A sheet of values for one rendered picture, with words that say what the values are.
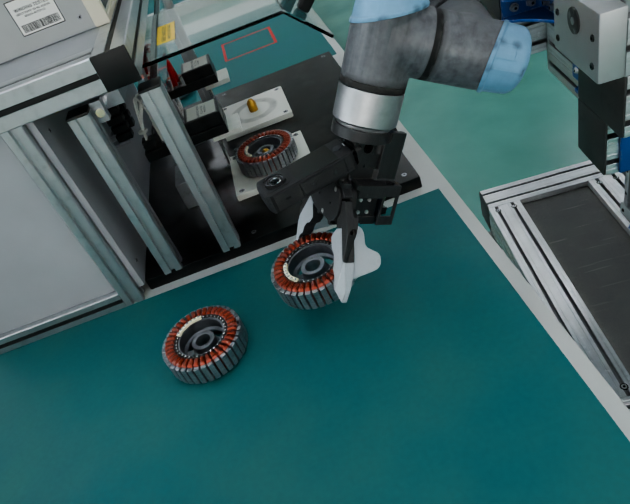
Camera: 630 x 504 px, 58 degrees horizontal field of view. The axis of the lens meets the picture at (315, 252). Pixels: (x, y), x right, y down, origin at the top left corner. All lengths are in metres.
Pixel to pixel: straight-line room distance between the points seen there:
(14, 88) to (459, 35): 0.52
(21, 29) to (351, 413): 0.66
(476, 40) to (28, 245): 0.66
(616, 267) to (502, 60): 0.96
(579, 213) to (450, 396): 1.11
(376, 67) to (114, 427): 0.54
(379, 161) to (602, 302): 0.89
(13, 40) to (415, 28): 0.55
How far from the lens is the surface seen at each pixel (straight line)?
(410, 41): 0.62
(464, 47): 0.64
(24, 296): 0.98
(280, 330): 0.77
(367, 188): 0.66
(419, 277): 0.78
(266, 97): 1.32
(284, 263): 0.74
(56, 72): 0.77
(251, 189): 1.01
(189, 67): 1.23
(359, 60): 0.63
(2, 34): 0.92
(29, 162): 0.83
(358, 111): 0.63
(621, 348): 1.38
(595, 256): 1.57
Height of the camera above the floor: 1.29
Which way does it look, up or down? 39 degrees down
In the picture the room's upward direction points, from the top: 22 degrees counter-clockwise
